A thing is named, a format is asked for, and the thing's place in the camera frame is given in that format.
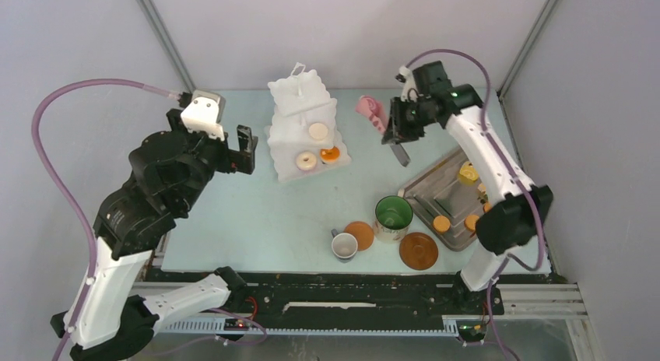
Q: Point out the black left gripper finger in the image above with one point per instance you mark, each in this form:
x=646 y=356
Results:
x=245 y=138
x=246 y=161

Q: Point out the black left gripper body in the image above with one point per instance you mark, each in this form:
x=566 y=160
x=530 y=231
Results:
x=225 y=159

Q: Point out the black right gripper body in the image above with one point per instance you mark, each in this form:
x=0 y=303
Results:
x=409 y=117

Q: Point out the white glazed donut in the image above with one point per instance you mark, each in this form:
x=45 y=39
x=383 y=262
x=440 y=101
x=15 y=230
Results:
x=306 y=161

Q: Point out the white round cream cake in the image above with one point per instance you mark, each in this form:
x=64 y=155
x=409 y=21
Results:
x=318 y=131

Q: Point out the orange glazed donut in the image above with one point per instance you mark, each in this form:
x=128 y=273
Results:
x=329 y=156

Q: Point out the yellow swirl roll cake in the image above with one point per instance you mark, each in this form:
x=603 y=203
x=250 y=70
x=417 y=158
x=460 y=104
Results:
x=467 y=174

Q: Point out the yellow layered cake slice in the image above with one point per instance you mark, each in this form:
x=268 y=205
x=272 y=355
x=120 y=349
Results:
x=482 y=192

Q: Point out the pink-tipped metal tongs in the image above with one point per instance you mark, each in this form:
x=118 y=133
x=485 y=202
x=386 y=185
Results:
x=399 y=152

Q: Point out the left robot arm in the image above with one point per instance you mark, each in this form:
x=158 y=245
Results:
x=170 y=170

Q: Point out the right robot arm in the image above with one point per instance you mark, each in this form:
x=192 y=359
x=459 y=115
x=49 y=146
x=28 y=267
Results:
x=513 y=227

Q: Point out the white three-tier dessert stand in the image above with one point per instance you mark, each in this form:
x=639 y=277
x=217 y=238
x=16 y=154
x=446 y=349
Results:
x=301 y=99

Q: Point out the stainless steel tray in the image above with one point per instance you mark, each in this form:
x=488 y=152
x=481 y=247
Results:
x=437 y=191

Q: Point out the large floral green-inside mug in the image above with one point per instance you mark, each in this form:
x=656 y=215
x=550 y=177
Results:
x=393 y=215

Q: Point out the small wooden coaster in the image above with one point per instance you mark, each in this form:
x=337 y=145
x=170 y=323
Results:
x=363 y=234

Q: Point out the small white grey cup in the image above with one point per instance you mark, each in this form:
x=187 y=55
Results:
x=344 y=246

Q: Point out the large wooden coaster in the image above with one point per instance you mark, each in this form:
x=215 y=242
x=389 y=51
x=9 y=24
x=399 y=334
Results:
x=418 y=251

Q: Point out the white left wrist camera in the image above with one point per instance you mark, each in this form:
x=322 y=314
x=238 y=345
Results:
x=203 y=114

